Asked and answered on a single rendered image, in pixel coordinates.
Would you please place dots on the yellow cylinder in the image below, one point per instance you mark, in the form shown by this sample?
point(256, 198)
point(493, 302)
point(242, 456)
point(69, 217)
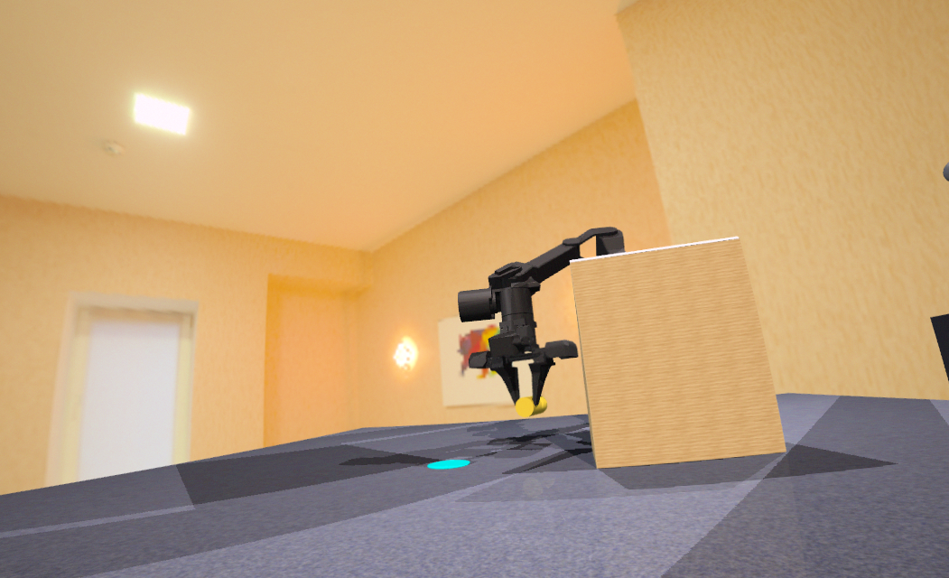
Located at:
point(525, 406)

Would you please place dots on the cyan circle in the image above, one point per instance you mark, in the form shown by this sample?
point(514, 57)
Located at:
point(450, 464)

